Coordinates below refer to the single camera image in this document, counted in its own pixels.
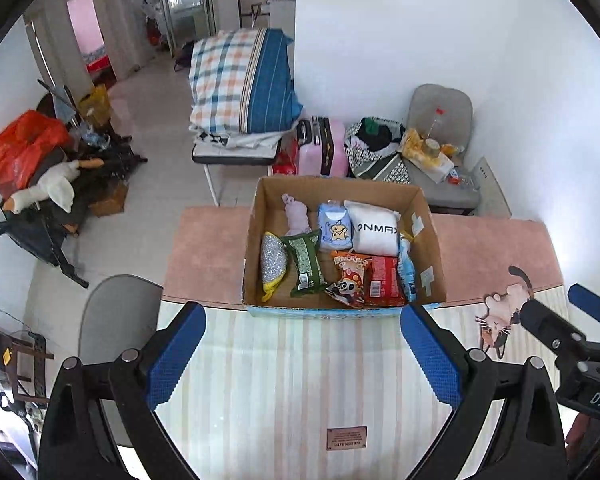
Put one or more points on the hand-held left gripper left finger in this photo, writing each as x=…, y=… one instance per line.
x=175, y=355

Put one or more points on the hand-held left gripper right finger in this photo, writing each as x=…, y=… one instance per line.
x=432, y=355

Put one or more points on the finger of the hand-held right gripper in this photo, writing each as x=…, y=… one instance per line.
x=550, y=327
x=592, y=302

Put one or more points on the blue white tube packet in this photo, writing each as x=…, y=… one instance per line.
x=407, y=272

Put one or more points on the red snack packet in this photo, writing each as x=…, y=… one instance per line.
x=386, y=280

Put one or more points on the panda print snack packet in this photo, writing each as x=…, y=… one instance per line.
x=350, y=280

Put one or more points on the silver scourer packet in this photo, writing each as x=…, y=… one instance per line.
x=274, y=262

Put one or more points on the white plastic packet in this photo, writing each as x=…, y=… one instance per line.
x=375, y=230

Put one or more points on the green snack packet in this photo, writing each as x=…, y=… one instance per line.
x=305, y=265

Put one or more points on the blue tissue packet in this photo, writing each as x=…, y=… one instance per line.
x=335, y=227

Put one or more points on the dark wooden chair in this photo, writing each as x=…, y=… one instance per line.
x=25, y=355

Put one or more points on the white leaning board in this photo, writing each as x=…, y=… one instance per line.
x=492, y=187

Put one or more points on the small brown cardboard box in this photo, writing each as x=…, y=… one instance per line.
x=107, y=200

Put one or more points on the black folded stroller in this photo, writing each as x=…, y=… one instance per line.
x=50, y=240

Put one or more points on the yellow plastic bag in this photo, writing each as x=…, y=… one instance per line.
x=422, y=157

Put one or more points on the folding bed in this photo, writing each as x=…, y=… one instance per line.
x=230, y=155

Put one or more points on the white goose plush toy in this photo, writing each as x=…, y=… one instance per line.
x=55, y=185

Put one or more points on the tape roll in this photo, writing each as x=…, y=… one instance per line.
x=433, y=145

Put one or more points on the black and white bag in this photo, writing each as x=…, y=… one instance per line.
x=375, y=145

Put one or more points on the red bag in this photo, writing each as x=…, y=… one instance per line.
x=286, y=160

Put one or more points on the clear plastic bottle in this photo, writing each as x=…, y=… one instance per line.
x=436, y=125

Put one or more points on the pink suitcase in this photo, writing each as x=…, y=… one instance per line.
x=310, y=157

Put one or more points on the grey chair with clutter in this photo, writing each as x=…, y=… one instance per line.
x=442, y=102

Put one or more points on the orange plastic bag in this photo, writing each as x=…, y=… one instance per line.
x=22, y=147

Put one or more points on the yellow paper bag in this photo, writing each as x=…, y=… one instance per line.
x=95, y=107

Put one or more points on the plaid bedding bundle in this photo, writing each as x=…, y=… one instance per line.
x=240, y=80

